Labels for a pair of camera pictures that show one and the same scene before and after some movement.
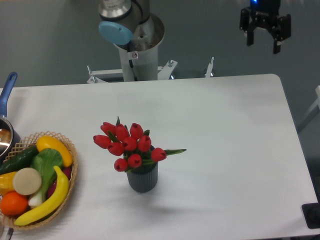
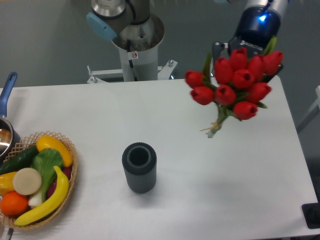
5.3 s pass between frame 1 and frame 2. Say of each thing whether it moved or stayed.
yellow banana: stayed
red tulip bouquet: moved
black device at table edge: stayed
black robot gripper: moved
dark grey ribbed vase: stayed
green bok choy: stayed
